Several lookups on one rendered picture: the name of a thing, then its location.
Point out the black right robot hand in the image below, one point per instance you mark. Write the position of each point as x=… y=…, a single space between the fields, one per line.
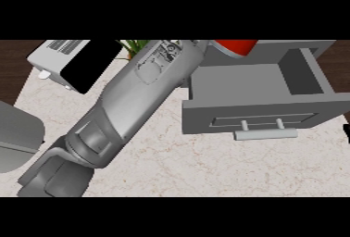
x=347 y=131

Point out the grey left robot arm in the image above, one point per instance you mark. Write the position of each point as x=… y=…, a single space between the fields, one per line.
x=131 y=95

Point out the grey open drawer box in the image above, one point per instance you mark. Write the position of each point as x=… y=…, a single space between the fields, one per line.
x=236 y=81

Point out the red can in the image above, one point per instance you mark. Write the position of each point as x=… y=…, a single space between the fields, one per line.
x=235 y=46

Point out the grey cabinet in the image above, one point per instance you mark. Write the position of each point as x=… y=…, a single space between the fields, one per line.
x=273 y=51

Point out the green plant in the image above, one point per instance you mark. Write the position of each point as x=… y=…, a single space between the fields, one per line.
x=134 y=46

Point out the white toaster with black side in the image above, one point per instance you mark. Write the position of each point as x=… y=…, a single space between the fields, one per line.
x=50 y=60

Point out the grey rounded object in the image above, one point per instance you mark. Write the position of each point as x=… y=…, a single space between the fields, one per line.
x=18 y=139

